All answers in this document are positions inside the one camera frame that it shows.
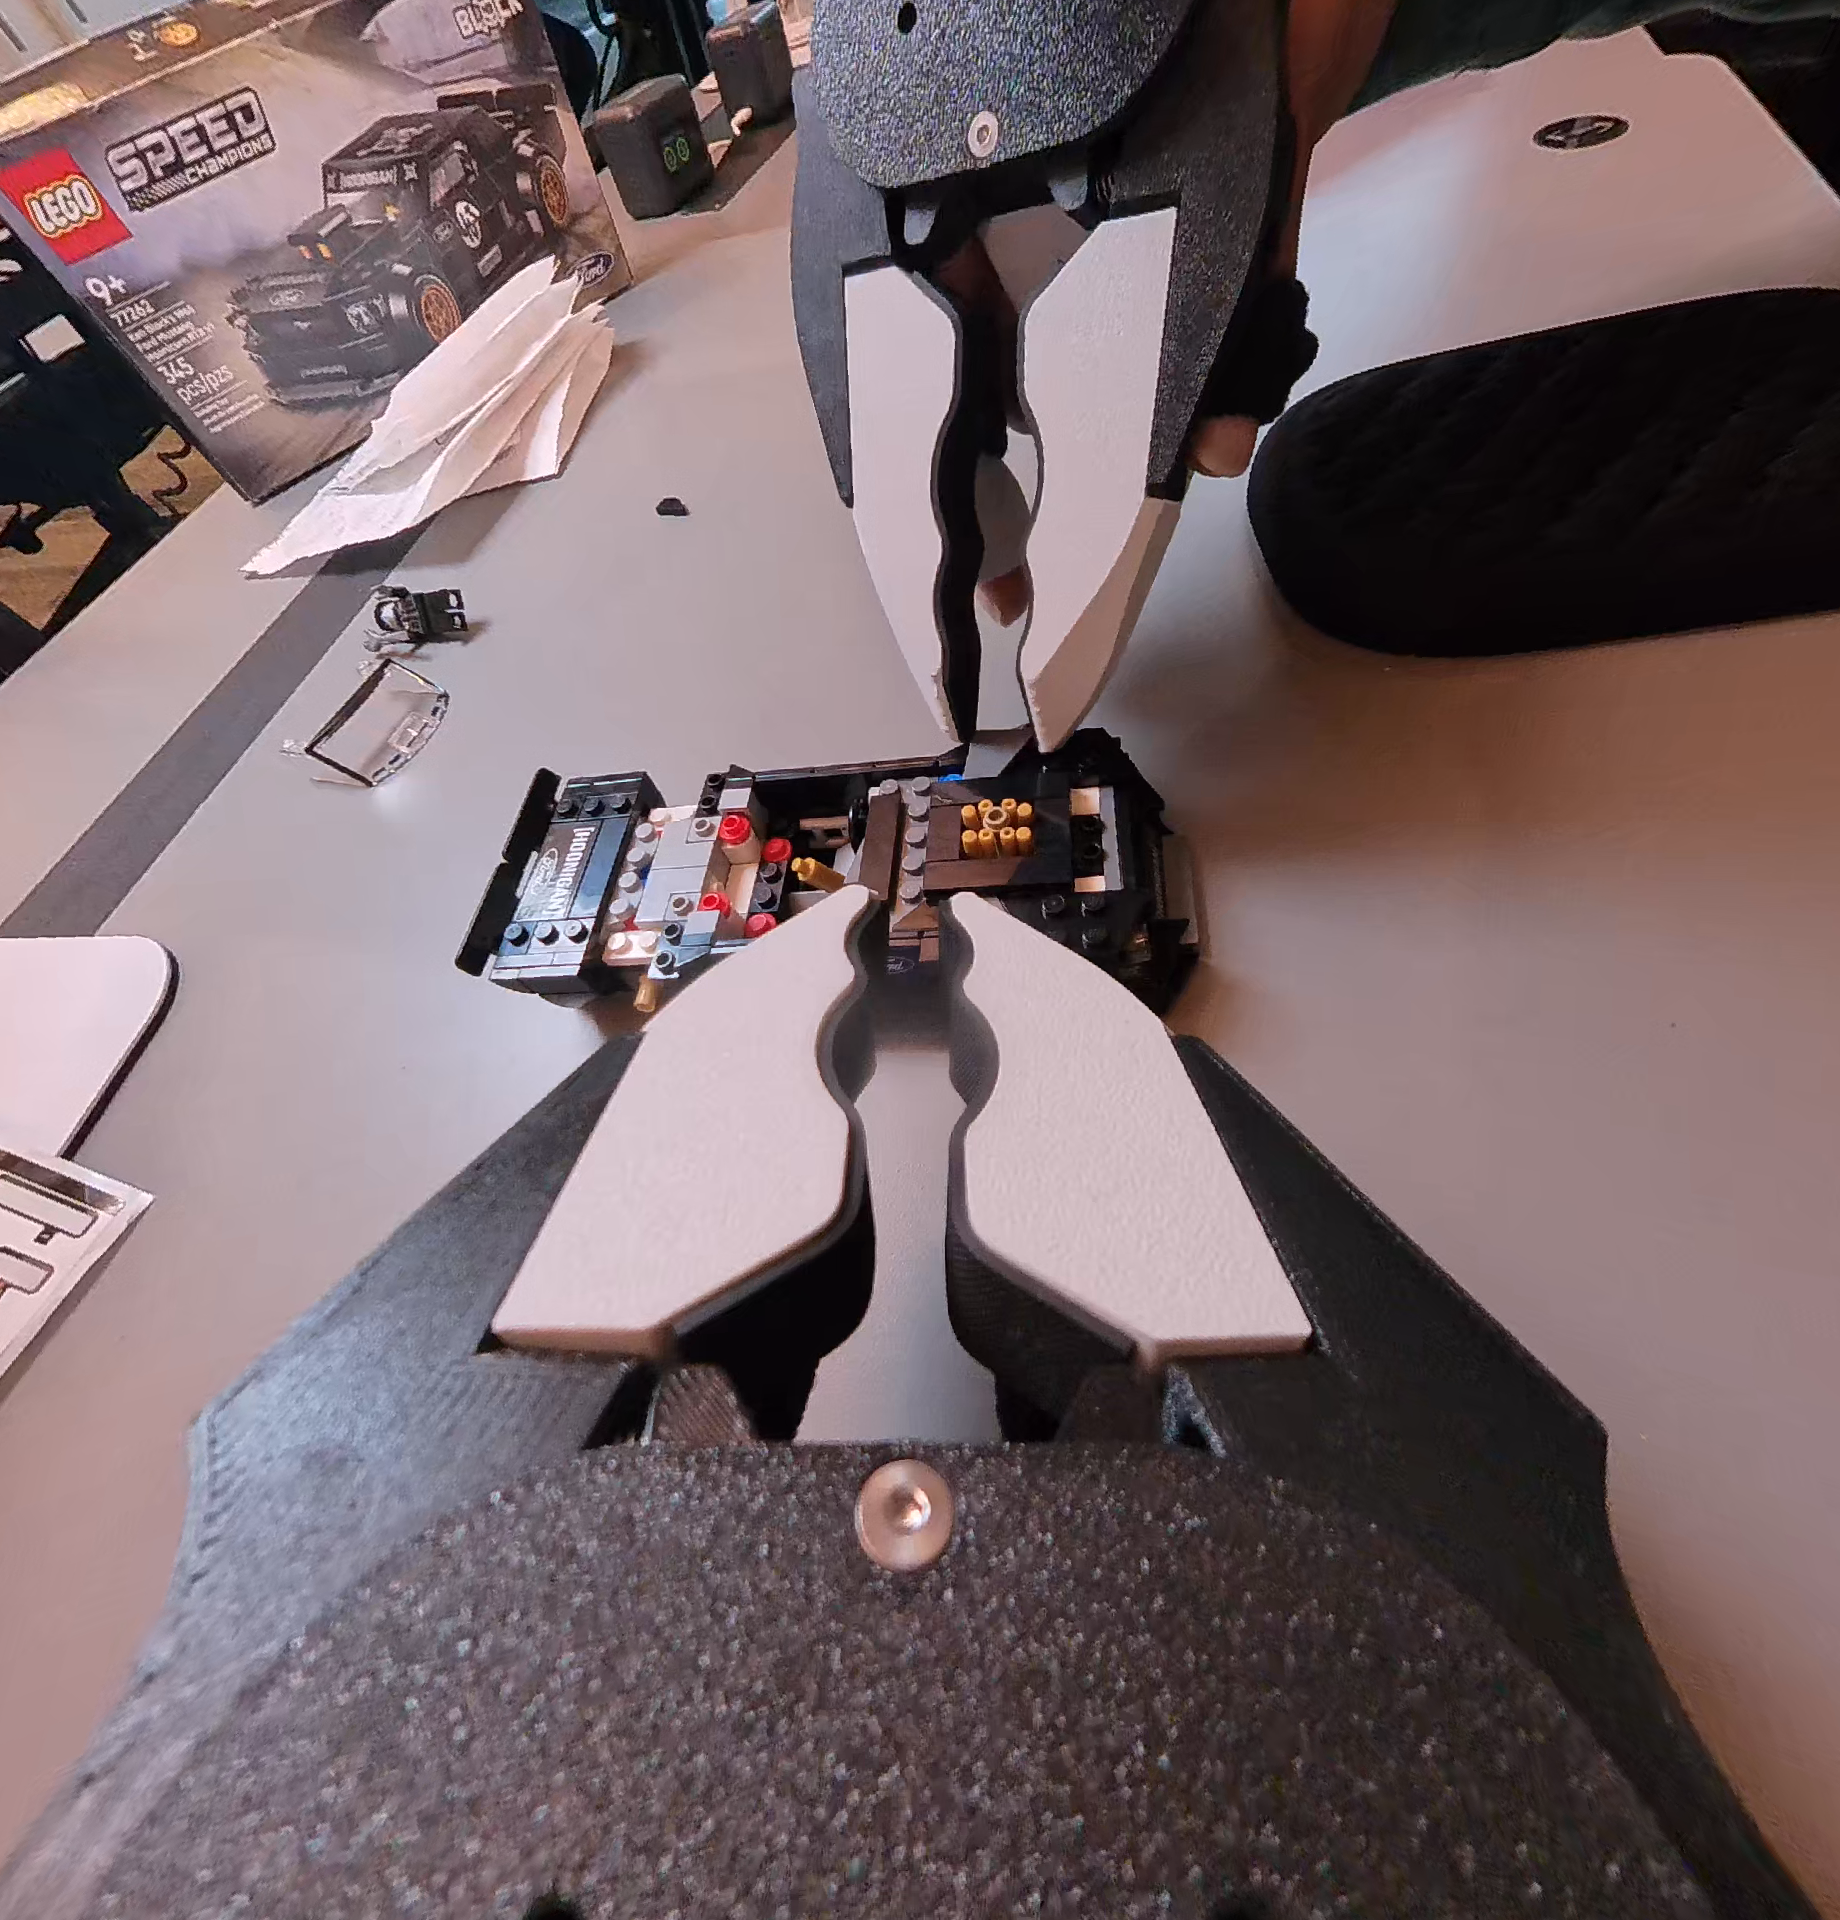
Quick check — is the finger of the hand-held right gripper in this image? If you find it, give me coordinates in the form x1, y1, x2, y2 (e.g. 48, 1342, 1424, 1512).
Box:
843, 259, 985, 739
997, 207, 1192, 749

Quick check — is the black office chair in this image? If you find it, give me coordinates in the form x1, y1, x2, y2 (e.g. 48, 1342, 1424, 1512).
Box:
0, 236, 181, 697

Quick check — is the black box-shaped device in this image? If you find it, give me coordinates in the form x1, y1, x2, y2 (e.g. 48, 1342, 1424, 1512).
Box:
584, 71, 709, 221
701, 6, 801, 131

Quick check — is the crumpled white paper bag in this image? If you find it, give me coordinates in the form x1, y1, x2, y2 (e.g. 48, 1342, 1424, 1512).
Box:
242, 251, 618, 584

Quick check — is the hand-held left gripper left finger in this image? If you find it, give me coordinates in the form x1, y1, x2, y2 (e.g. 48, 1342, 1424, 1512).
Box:
489, 887, 880, 1412

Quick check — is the lego sticker sheet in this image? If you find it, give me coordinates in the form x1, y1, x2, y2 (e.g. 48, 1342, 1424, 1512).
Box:
0, 1111, 157, 1432

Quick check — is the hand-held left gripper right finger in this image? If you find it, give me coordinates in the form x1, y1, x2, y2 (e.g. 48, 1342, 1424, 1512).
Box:
946, 890, 1324, 1412

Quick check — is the lego car model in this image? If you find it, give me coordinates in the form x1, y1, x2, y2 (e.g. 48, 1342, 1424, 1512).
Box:
450, 727, 1205, 1016

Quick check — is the lego set box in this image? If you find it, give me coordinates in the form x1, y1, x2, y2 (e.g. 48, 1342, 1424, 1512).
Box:
0, 0, 630, 510

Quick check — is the clear lego windshield piece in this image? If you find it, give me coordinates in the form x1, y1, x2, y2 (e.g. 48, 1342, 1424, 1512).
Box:
299, 656, 456, 797

